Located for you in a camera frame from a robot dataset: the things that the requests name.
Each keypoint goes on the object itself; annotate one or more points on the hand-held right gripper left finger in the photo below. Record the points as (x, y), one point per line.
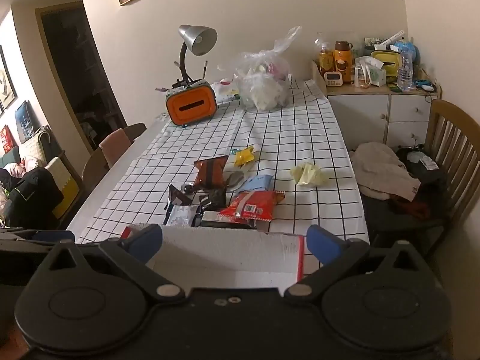
(144, 242)

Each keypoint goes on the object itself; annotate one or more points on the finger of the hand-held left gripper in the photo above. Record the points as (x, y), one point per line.
(52, 236)
(18, 266)

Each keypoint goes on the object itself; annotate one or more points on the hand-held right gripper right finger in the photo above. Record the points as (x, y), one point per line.
(324, 245)

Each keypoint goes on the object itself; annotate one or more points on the white and navy snack packet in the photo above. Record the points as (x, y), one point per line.
(182, 215)

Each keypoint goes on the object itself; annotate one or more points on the dark triangular snack packet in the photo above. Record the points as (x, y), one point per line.
(177, 195)

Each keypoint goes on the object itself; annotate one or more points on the pale yellow snack packet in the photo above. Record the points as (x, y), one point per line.
(308, 174)

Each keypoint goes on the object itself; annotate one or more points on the white cardboard box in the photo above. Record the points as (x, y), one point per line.
(225, 255)

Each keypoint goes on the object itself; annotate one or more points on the silver and black snack packet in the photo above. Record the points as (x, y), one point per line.
(225, 219)

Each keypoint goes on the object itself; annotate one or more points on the red snack packet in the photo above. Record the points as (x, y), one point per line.
(251, 204)

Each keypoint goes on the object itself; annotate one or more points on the light blue snack packet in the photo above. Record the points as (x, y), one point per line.
(257, 183)

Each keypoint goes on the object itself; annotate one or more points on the orange-brown snack packet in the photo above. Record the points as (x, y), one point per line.
(212, 172)

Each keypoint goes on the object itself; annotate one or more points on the black jacket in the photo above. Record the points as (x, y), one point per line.
(33, 191)

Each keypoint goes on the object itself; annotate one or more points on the yellow and white cloth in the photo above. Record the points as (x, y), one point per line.
(65, 187)

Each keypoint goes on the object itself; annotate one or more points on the wooden chair with curved back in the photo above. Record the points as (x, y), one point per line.
(93, 167)

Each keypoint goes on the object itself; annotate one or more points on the cream blanket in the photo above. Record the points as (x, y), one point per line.
(35, 144)

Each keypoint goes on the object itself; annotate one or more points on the beige cloth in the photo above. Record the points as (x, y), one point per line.
(378, 168)

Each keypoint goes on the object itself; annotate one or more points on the red cushion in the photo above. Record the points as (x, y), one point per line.
(6, 138)

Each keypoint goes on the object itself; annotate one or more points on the blue cushion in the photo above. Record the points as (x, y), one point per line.
(25, 122)

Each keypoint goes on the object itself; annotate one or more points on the black-checked white tablecloth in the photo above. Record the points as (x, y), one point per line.
(262, 138)

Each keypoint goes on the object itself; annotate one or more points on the black bag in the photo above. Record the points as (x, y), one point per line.
(427, 174)

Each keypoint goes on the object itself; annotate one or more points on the white cabinet with wooden top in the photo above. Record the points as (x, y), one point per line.
(360, 116)

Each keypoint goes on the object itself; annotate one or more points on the orange tissue box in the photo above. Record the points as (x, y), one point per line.
(191, 107)

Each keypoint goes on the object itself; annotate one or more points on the wooden slatted chair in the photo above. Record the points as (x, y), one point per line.
(455, 150)

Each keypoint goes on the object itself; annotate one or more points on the white kitchen timer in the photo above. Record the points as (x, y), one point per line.
(332, 79)

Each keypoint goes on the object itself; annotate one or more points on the white printed packet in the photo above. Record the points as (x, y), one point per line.
(225, 92)

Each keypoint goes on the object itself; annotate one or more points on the clear plastic bag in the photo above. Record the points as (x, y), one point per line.
(262, 78)

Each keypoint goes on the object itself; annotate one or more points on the white paper bag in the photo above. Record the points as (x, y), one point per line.
(369, 73)

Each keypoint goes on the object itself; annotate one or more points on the orange thermos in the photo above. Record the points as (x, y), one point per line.
(343, 62)

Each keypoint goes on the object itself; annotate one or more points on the yellow bottle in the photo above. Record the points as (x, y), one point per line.
(326, 60)

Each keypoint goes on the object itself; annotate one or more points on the clear water bottle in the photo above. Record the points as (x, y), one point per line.
(407, 71)

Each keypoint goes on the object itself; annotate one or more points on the yellow tissue box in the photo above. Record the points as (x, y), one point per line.
(388, 62)

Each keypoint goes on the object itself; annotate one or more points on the silver desk lamp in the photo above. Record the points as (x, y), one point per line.
(197, 37)

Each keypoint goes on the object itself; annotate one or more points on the blue globe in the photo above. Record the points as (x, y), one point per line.
(410, 50)

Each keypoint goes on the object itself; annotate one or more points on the dark-framed wall picture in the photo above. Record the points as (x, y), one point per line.
(6, 82)

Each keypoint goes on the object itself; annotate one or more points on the wooden door frame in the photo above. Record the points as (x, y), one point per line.
(41, 63)

